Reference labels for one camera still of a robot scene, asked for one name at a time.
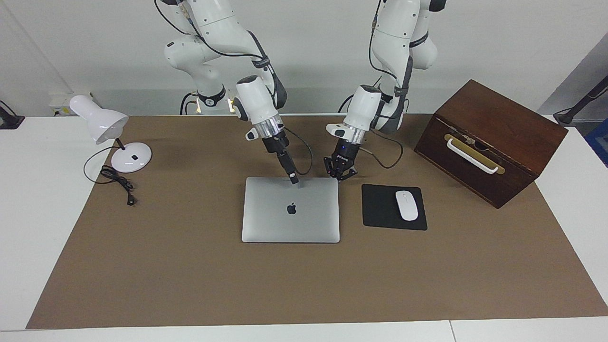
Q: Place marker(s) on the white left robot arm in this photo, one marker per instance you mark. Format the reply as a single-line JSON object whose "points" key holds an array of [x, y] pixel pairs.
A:
{"points": [[365, 107]]}

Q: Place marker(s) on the white desk lamp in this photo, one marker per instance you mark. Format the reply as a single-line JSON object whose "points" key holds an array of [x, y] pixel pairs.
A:
{"points": [[133, 161]]}

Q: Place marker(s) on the black stand with pole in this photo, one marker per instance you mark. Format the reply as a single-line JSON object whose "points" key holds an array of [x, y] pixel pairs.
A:
{"points": [[567, 116]]}

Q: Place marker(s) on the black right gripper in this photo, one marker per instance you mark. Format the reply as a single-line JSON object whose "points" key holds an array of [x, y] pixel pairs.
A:
{"points": [[276, 142]]}

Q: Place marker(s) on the white computer mouse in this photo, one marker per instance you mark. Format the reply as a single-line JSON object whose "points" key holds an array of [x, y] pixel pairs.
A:
{"points": [[407, 206]]}

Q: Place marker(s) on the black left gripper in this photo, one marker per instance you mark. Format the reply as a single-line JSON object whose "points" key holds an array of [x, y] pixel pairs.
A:
{"points": [[346, 152]]}

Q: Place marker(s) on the brown table mat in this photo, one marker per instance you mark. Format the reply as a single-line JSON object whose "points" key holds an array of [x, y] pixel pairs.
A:
{"points": [[304, 285]]}

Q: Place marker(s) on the silver grey laptop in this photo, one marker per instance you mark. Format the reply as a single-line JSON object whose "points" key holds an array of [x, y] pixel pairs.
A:
{"points": [[270, 223]]}

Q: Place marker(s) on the blue crate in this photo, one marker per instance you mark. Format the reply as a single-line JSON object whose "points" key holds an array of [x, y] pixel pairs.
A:
{"points": [[599, 142]]}

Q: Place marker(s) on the dark brown wooden box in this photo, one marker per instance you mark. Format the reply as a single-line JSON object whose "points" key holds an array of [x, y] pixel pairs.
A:
{"points": [[503, 118]]}

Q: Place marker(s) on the black mouse pad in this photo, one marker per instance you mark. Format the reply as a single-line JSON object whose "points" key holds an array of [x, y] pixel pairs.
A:
{"points": [[380, 209]]}

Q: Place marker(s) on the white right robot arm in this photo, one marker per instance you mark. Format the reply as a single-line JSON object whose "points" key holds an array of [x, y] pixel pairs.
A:
{"points": [[256, 102]]}

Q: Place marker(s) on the small black stand foot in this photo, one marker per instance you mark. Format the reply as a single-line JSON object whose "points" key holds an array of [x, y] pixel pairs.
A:
{"points": [[9, 121]]}

